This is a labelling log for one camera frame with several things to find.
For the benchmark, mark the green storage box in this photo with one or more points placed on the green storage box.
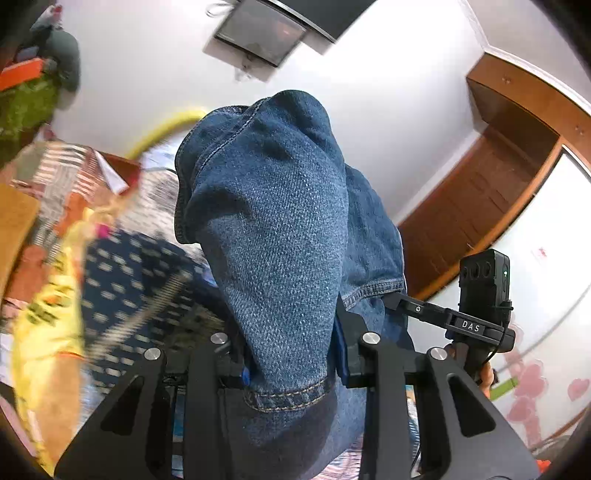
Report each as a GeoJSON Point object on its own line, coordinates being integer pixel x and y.
{"type": "Point", "coordinates": [24, 109]}

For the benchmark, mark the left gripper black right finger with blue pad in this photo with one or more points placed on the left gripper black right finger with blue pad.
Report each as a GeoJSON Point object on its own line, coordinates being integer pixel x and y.
{"type": "Point", "coordinates": [462, 434]}

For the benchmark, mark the blue patchwork bedspread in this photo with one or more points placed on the blue patchwork bedspread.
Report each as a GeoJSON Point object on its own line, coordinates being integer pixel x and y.
{"type": "Point", "coordinates": [67, 179]}

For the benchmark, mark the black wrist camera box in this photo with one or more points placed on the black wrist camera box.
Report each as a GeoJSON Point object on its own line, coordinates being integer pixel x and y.
{"type": "Point", "coordinates": [485, 287]}

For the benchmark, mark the brown wooden wardrobe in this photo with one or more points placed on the brown wooden wardrobe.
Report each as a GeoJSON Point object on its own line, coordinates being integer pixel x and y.
{"type": "Point", "coordinates": [527, 120]}

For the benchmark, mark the small wall monitor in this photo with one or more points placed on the small wall monitor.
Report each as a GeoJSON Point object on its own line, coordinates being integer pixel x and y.
{"type": "Point", "coordinates": [259, 29]}

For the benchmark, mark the black patterned folded sweater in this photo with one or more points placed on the black patterned folded sweater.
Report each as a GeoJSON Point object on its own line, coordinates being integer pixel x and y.
{"type": "Point", "coordinates": [140, 293]}

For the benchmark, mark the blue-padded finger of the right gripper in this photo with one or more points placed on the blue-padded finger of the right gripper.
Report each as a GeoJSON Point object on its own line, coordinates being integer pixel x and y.
{"type": "Point", "coordinates": [423, 311]}

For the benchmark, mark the orange box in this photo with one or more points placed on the orange box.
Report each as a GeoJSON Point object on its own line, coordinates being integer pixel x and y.
{"type": "Point", "coordinates": [19, 73]}

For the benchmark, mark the black wall television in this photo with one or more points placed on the black wall television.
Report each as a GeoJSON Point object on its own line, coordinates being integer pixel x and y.
{"type": "Point", "coordinates": [329, 18]}

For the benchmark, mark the pile of clothes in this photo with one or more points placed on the pile of clothes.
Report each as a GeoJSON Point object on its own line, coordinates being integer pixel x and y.
{"type": "Point", "coordinates": [57, 48]}

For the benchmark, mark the yellow hoop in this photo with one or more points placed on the yellow hoop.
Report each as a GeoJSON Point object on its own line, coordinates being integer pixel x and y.
{"type": "Point", "coordinates": [173, 123]}

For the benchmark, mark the blue denim jacket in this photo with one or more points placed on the blue denim jacket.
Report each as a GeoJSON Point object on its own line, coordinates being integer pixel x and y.
{"type": "Point", "coordinates": [291, 233]}

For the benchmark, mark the person's hand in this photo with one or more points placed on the person's hand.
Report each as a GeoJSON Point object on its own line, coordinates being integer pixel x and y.
{"type": "Point", "coordinates": [486, 375]}

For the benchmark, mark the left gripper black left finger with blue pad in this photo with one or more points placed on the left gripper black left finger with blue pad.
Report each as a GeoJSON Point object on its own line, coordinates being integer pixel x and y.
{"type": "Point", "coordinates": [166, 405]}

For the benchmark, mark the yellow orange garment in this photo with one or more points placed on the yellow orange garment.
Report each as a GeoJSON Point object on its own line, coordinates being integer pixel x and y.
{"type": "Point", "coordinates": [48, 346]}

